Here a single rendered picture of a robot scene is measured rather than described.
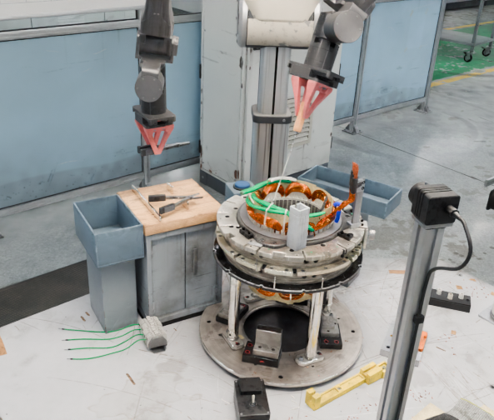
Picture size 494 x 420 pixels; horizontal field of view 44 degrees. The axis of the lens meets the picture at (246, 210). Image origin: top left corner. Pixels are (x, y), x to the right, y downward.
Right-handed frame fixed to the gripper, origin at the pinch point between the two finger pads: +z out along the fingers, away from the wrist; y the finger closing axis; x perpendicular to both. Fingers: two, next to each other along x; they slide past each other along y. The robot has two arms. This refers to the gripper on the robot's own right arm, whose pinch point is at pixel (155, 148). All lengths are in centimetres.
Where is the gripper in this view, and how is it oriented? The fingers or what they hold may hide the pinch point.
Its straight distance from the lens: 142.5
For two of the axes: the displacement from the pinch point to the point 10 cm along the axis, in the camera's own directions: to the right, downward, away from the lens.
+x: 8.6, -2.1, 4.6
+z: -0.4, 8.8, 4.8
